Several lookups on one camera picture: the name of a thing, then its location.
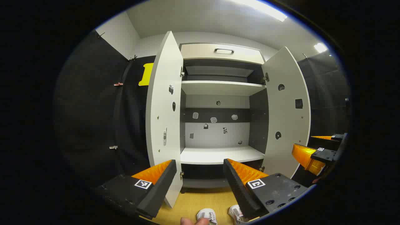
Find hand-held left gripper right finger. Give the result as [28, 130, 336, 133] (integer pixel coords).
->
[223, 158, 313, 219]

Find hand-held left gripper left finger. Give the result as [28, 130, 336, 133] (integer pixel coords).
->
[94, 159, 177, 220]

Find white canvas shoe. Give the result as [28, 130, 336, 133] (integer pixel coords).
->
[196, 208, 218, 225]
[228, 205, 247, 225]

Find white shoe cabinet door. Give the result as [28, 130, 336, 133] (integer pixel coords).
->
[145, 30, 184, 209]
[261, 46, 311, 179]

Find white shoe cabinet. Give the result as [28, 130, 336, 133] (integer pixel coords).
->
[145, 30, 311, 209]

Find white cabinet shelf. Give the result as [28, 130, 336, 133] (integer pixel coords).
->
[181, 81, 267, 96]
[180, 146, 265, 165]

